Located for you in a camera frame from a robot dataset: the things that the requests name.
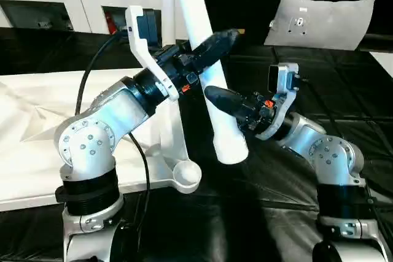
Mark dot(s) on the small red bottle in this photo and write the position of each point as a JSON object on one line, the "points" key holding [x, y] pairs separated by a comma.
{"points": [[108, 20]]}

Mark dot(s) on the black work mat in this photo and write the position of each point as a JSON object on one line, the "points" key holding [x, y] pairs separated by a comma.
{"points": [[322, 68]]}

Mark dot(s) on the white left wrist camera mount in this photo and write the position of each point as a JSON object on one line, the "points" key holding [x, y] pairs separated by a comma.
{"points": [[144, 50]]}

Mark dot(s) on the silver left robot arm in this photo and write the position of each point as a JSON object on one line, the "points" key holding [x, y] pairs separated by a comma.
{"points": [[92, 139]]}

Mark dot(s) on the white plastic table top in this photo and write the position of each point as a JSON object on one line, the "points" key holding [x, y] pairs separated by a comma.
{"points": [[30, 151]]}

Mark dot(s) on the grey cushion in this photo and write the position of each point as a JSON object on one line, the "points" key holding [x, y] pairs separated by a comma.
{"points": [[322, 22]]}

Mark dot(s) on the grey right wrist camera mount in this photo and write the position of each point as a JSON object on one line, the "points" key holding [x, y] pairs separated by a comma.
{"points": [[287, 84]]}

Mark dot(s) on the white flat board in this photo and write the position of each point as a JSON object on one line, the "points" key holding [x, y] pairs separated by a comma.
{"points": [[383, 62]]}

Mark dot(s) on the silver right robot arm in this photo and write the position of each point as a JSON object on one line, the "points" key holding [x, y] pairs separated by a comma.
{"points": [[331, 154]]}

